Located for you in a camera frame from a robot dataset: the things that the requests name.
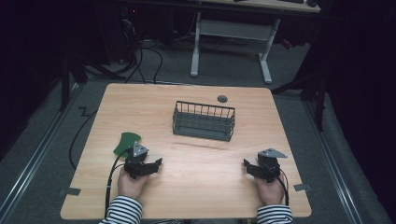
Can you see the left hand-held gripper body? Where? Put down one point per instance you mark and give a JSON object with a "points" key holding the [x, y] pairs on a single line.
{"points": [[137, 161]]}

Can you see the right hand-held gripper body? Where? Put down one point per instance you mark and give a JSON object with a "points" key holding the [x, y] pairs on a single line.
{"points": [[266, 166]]}

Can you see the person's left hand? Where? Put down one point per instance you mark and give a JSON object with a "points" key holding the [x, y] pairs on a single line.
{"points": [[130, 185]]}

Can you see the person's right hand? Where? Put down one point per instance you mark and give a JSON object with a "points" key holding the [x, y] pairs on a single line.
{"points": [[270, 192]]}

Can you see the green flat cloth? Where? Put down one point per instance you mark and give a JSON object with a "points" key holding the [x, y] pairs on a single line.
{"points": [[126, 143]]}

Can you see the grey tape piece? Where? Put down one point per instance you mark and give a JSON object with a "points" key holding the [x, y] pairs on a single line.
{"points": [[302, 187], [73, 191]]}

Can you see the person's right striped sleeve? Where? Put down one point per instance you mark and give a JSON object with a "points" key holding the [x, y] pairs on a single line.
{"points": [[274, 214]]}

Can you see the person's striped sleeve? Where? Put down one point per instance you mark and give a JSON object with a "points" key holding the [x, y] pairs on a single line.
{"points": [[274, 214], [122, 211]]}

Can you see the person's left striped sleeve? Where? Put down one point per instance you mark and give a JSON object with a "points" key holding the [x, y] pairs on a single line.
{"points": [[122, 211]]}

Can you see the grey table grommet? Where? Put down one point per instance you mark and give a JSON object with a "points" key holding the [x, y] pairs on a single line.
{"points": [[222, 99]]}

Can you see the black stand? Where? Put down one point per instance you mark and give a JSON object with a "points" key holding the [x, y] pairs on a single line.
{"points": [[311, 84], [70, 74]]}

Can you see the white-legged desk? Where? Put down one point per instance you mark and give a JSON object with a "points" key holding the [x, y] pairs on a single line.
{"points": [[236, 31]]}

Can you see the metal floor rail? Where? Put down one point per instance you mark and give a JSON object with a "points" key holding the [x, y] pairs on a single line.
{"points": [[34, 158], [333, 165]]}

